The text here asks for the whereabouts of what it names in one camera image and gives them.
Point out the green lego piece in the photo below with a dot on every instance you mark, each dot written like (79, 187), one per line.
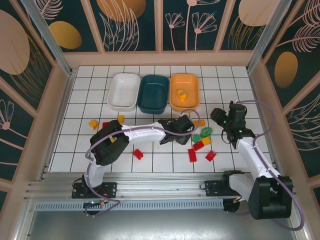
(196, 138)

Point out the aluminium frame post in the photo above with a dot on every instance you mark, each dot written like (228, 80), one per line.
(260, 42)
(53, 47)

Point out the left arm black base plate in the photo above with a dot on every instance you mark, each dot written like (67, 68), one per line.
(110, 190)

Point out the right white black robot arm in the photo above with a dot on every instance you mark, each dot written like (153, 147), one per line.
(252, 157)

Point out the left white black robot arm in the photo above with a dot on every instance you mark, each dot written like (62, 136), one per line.
(145, 133)

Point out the teal plastic bin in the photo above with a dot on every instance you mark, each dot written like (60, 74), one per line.
(152, 93)

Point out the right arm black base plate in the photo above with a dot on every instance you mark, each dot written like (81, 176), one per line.
(212, 188)

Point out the green lego gear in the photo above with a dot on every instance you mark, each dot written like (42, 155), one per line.
(203, 133)

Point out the yellow lego brick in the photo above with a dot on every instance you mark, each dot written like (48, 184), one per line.
(121, 118)
(202, 123)
(93, 124)
(206, 141)

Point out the white plastic bin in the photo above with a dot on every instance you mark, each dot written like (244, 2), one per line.
(122, 90)

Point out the aluminium mounting rail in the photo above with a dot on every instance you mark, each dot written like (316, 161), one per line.
(160, 186)

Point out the long red lego brick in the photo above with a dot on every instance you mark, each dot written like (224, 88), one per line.
(192, 155)

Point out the yellow lego figure grey top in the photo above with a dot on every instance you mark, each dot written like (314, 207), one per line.
(181, 96)

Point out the orange plastic bin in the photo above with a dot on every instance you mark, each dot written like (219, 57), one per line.
(185, 82)

